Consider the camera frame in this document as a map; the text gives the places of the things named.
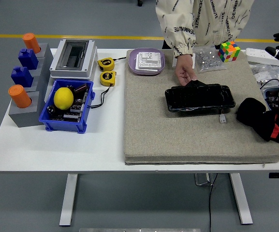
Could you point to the white wall socket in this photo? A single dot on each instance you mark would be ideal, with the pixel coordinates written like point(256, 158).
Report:
point(149, 60)

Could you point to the white power strip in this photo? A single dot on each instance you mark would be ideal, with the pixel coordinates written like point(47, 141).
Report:
point(255, 54)

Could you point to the blue plastic bin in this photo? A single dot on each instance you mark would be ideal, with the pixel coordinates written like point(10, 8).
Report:
point(62, 124)

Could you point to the clear bag of metal parts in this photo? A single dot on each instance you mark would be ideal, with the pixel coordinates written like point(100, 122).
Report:
point(207, 61)

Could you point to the glossy black panel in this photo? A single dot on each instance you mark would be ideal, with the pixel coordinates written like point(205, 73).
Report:
point(197, 97)

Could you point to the dark brown capacitor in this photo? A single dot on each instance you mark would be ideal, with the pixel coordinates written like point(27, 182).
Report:
point(80, 88)

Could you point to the person's right hand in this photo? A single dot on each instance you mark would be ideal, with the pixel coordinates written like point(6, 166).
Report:
point(184, 67)

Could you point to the black chair wheel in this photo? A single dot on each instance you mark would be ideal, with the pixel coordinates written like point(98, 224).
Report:
point(140, 2)

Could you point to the person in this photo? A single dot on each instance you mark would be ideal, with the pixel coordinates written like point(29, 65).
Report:
point(209, 19)

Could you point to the yellow tape measure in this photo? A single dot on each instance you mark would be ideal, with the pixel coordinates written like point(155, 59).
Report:
point(105, 64)
point(107, 78)

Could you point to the metal bracket under table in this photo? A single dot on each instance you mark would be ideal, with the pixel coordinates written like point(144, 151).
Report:
point(202, 180)

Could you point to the grey-brown mat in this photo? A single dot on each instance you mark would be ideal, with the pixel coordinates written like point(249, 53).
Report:
point(178, 135)

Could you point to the grey electrical box clear window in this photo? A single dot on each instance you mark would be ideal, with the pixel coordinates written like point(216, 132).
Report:
point(57, 70)

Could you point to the clear plastic bag of parts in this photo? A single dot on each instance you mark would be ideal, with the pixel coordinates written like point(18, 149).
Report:
point(262, 72)

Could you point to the small white connector plug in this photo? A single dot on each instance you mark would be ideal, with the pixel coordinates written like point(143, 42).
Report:
point(222, 119)

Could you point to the colourful puzzle cube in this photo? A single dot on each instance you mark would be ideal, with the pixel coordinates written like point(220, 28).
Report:
point(228, 52)

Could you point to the yellow lemon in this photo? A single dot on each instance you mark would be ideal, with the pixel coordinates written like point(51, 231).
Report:
point(63, 97)

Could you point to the grey stepped block holder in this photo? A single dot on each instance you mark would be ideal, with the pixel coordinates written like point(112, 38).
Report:
point(25, 118)

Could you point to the white table leg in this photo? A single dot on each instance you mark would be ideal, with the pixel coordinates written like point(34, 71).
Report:
point(68, 200)
point(242, 200)

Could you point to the dark circuit boards in bin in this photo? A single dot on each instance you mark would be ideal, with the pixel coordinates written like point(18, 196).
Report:
point(76, 107)

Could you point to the purple tray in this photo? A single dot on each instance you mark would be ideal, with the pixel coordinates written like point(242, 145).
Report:
point(132, 66)

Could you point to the orange cylinder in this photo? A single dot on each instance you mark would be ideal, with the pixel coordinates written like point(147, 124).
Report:
point(31, 42)
point(19, 96)

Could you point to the person's right forearm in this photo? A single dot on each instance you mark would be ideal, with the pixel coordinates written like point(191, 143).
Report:
point(178, 41)

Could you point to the black rag with red tag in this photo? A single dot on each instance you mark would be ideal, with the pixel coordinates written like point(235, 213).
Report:
point(253, 111)

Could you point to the blue notched block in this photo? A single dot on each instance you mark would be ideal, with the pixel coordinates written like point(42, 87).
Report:
point(28, 59)
point(22, 77)

